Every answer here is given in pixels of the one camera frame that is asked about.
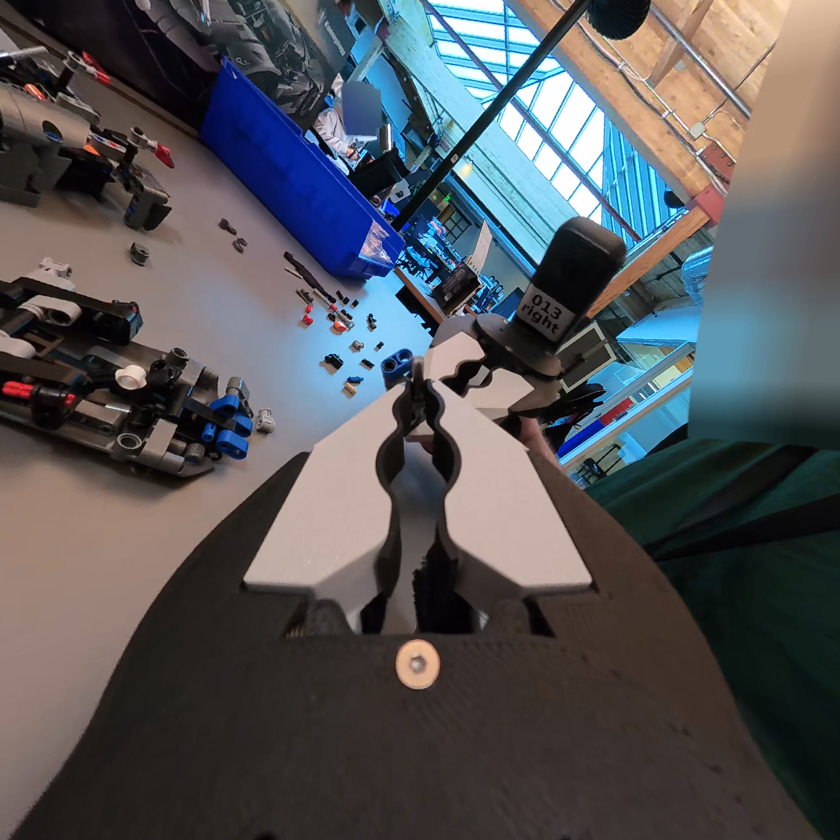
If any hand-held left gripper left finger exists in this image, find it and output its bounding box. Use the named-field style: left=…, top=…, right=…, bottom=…
left=243, top=382, right=417, bottom=634

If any person's green shirt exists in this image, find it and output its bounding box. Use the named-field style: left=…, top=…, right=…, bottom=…
left=584, top=433, right=840, bottom=840

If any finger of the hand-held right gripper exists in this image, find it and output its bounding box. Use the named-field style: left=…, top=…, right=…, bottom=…
left=427, top=331, right=488, bottom=395
left=469, top=366, right=537, bottom=427

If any wooden ceiling beam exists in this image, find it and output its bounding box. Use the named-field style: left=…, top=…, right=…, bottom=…
left=508, top=0, right=791, bottom=198

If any light grey axle blue connector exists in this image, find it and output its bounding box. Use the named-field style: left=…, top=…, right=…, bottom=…
left=381, top=348, right=429, bottom=398

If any person's right hand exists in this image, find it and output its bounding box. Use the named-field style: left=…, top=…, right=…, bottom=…
left=520, top=419, right=563, bottom=463

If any small lego gearbox assembly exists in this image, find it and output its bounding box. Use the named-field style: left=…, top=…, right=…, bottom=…
left=0, top=258, right=256, bottom=484

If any blue plastic bin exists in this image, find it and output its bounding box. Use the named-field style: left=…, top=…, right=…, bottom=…
left=200, top=56, right=406, bottom=281

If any large lego car chassis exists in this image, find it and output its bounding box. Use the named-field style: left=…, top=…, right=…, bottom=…
left=0, top=46, right=177, bottom=232

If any small red and grey assembly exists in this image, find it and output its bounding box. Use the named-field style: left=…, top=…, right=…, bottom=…
left=295, top=287, right=357, bottom=330

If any black box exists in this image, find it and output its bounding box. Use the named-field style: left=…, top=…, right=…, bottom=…
left=39, top=0, right=342, bottom=129

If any black pole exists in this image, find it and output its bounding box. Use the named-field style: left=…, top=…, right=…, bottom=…
left=392, top=0, right=595, bottom=232

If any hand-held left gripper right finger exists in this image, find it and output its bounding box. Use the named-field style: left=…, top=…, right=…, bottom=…
left=427, top=381, right=595, bottom=634

